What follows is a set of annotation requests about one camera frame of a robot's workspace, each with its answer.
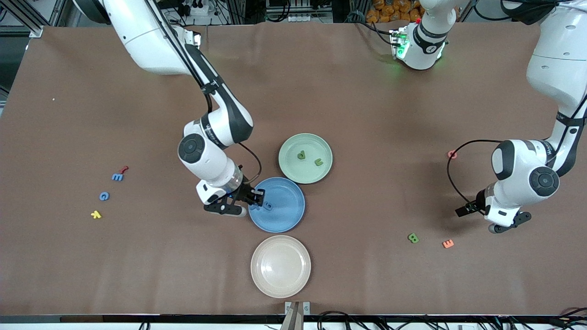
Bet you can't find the grey camera mount strut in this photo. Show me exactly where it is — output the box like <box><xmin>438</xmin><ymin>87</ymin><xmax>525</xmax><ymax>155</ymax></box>
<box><xmin>280</xmin><ymin>301</ymin><xmax>304</xmax><ymax>330</ymax></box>

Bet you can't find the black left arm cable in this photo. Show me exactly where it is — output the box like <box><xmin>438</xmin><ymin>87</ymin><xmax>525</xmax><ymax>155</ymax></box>
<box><xmin>447</xmin><ymin>140</ymin><xmax>505</xmax><ymax>209</ymax></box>

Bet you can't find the light green round plate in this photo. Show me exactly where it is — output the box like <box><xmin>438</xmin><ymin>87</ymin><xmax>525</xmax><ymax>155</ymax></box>
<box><xmin>278</xmin><ymin>133</ymin><xmax>333</xmax><ymax>185</ymax></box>

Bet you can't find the black floor cable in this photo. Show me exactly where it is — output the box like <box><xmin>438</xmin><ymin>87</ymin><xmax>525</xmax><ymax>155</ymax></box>
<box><xmin>316</xmin><ymin>310</ymin><xmax>356</xmax><ymax>330</ymax></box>
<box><xmin>548</xmin><ymin>306</ymin><xmax>587</xmax><ymax>329</ymax></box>

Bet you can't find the pile of orange objects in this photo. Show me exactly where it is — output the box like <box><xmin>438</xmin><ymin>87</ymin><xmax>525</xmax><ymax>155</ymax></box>
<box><xmin>365</xmin><ymin>0</ymin><xmax>425</xmax><ymax>23</ymax></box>

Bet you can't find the beige round plate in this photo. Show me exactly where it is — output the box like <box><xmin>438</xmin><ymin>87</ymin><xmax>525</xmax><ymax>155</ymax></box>
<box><xmin>251</xmin><ymin>235</ymin><xmax>311</xmax><ymax>299</ymax></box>

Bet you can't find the brown table cover sheet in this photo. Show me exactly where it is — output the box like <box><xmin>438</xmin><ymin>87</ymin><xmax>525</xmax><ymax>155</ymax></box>
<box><xmin>0</xmin><ymin>22</ymin><xmax>587</xmax><ymax>317</ymax></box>

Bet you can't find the blue round plate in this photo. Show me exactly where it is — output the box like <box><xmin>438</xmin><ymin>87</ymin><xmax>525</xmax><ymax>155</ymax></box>
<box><xmin>248</xmin><ymin>177</ymin><xmax>306</xmax><ymax>233</ymax></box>

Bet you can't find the aluminium frame profile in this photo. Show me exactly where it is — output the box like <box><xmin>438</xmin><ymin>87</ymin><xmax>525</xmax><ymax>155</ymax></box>
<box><xmin>0</xmin><ymin>0</ymin><xmax>44</xmax><ymax>38</ymax></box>

